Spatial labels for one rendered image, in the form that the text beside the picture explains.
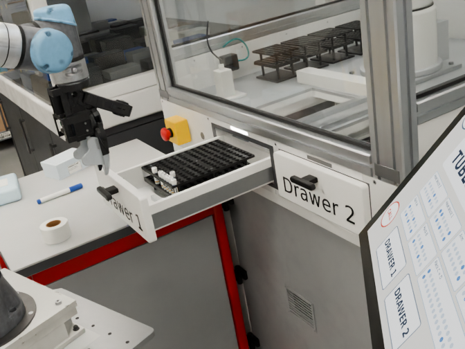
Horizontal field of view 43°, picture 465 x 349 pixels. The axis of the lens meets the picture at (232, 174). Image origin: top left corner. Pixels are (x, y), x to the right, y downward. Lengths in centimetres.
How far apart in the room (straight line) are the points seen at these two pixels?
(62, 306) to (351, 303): 63
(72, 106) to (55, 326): 45
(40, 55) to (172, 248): 75
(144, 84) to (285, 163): 102
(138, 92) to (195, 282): 82
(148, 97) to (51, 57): 120
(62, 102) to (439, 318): 90
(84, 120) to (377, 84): 60
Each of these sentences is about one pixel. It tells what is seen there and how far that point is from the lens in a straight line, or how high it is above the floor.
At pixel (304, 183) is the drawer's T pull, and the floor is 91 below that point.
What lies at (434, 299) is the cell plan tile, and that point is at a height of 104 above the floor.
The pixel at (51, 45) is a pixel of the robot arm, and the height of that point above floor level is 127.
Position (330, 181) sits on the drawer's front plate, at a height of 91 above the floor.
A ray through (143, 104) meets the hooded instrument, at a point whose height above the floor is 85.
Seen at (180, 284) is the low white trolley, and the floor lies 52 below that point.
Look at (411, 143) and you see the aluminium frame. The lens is 106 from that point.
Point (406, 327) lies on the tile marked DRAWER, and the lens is 66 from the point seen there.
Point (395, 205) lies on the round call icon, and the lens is 85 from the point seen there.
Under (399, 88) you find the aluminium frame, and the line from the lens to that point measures 101.
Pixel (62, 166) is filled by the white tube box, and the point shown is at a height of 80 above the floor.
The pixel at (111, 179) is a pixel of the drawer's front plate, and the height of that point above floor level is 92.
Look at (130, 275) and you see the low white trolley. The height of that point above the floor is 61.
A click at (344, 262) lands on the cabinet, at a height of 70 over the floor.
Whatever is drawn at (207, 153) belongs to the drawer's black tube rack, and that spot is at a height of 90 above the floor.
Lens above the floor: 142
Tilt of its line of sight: 23 degrees down
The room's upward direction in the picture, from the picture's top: 10 degrees counter-clockwise
